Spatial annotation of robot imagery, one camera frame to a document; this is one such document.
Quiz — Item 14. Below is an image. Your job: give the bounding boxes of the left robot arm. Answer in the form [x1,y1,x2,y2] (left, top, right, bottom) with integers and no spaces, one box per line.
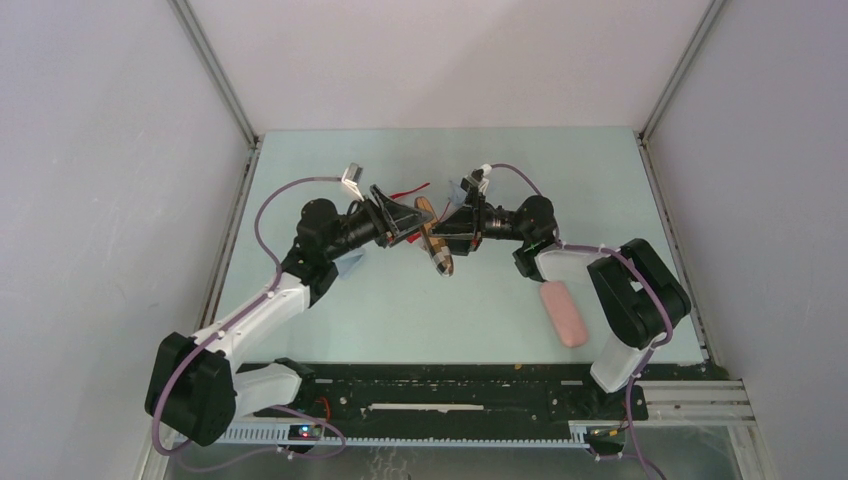
[144,186,435,456]

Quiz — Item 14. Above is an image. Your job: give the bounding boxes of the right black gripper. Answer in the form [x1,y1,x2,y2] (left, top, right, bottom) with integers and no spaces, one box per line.
[425,186,529,257]

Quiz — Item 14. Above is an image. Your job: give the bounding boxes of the aluminium frame post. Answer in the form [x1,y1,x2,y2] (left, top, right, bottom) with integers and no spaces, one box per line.
[166,0,265,213]
[634,0,727,213]

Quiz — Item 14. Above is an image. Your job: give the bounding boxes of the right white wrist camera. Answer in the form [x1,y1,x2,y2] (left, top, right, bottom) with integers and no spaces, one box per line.
[460,164,492,195]

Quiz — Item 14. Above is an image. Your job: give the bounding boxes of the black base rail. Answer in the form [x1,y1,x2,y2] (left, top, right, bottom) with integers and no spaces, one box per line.
[286,363,648,442]

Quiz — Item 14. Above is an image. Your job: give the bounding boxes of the right aluminium frame post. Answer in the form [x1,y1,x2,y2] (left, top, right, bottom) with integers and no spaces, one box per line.
[634,0,727,213]

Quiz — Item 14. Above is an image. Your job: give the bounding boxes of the red frame sunglasses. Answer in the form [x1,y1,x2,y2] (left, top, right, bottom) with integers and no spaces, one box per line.
[390,182,430,244]

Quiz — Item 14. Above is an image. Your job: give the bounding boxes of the left aluminium frame post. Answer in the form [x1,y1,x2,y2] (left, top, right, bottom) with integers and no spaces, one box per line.
[166,0,265,213]

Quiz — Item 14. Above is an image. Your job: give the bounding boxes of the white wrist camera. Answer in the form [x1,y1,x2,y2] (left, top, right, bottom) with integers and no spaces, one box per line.
[460,164,492,195]
[340,162,367,202]

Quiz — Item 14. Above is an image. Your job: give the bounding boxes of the plaid brown glasses case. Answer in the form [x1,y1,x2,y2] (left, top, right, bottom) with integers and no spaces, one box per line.
[414,196,454,277]

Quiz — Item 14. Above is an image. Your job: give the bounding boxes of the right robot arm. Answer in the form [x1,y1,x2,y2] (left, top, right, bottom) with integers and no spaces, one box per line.
[422,188,692,418]

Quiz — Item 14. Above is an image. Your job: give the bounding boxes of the blue cleaning cloth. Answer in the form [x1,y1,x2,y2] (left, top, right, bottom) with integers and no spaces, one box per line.
[449,180,467,208]
[334,248,366,279]

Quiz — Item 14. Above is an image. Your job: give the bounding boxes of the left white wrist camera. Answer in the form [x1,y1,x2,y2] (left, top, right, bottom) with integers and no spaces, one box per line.
[340,162,367,202]

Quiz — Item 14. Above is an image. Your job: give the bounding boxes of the pink glasses case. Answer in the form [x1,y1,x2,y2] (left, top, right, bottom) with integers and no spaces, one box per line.
[539,281,589,348]

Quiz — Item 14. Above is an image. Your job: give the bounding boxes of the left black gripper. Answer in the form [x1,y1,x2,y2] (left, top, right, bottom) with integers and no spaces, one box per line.
[325,185,433,262]

